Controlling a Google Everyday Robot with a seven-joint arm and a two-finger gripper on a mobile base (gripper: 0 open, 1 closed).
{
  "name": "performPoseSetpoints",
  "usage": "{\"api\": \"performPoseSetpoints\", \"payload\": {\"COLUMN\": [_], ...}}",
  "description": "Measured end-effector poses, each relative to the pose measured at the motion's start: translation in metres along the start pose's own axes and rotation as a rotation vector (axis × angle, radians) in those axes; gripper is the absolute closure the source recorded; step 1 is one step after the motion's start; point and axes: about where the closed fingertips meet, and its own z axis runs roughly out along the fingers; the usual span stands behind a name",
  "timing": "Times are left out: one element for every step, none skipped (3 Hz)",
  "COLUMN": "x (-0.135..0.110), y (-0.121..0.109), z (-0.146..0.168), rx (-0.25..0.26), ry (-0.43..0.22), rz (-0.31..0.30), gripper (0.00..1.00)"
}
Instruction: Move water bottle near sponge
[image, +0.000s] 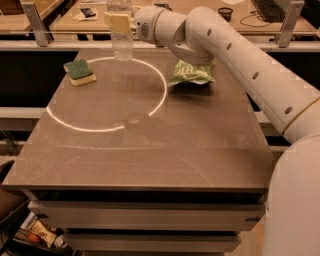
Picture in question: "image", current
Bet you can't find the metal drawer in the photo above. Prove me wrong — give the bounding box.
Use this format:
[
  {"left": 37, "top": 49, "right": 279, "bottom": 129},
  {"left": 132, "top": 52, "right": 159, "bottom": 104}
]
[
  {"left": 29, "top": 201, "right": 264, "bottom": 231},
  {"left": 64, "top": 234, "right": 241, "bottom": 253}
]

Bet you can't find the clear plastic water bottle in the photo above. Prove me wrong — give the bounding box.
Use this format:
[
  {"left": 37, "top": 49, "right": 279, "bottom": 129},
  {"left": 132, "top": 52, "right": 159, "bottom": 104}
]
[{"left": 106, "top": 0, "right": 133, "bottom": 61}]

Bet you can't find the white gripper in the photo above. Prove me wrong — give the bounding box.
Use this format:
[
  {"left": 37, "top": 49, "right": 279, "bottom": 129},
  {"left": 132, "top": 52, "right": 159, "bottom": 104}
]
[{"left": 104, "top": 5, "right": 165, "bottom": 44}]

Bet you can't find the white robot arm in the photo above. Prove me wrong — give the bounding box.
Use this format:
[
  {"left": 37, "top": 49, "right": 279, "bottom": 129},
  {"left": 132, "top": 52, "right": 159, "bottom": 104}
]
[{"left": 104, "top": 5, "right": 320, "bottom": 256}]

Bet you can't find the upper metal drawer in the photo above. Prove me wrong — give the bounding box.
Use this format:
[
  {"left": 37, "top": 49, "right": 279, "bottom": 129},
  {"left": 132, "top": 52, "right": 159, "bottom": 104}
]
[{"left": 29, "top": 201, "right": 264, "bottom": 231}]

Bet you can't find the black mesh cup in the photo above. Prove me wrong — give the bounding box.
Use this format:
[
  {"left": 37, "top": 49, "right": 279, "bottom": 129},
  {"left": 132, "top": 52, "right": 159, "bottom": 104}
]
[{"left": 218, "top": 7, "right": 233, "bottom": 22}]

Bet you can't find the lower metal drawer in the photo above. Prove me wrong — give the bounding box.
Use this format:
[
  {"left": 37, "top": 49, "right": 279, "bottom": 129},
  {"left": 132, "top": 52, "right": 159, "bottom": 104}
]
[{"left": 64, "top": 234, "right": 241, "bottom": 253}]

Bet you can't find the black phone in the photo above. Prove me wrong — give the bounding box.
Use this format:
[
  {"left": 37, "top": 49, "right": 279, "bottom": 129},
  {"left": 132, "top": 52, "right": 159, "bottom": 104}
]
[{"left": 81, "top": 8, "right": 95, "bottom": 18}]

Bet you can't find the green and yellow sponge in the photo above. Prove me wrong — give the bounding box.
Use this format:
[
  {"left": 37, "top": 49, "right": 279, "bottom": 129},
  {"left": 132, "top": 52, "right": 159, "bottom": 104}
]
[{"left": 64, "top": 59, "right": 96, "bottom": 86}]

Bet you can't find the black keyboard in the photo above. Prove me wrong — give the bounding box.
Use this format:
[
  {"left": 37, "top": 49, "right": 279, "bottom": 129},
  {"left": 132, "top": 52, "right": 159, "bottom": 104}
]
[{"left": 251, "top": 0, "right": 285, "bottom": 23}]

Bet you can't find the snack box on shelf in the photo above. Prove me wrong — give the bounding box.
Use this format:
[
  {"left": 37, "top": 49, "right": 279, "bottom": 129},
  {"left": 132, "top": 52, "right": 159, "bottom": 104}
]
[{"left": 21, "top": 212, "right": 57, "bottom": 248}]

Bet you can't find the green chip bag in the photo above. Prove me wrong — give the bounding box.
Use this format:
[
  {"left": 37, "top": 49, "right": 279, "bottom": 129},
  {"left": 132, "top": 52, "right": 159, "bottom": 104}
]
[{"left": 168, "top": 60, "right": 215, "bottom": 87}]

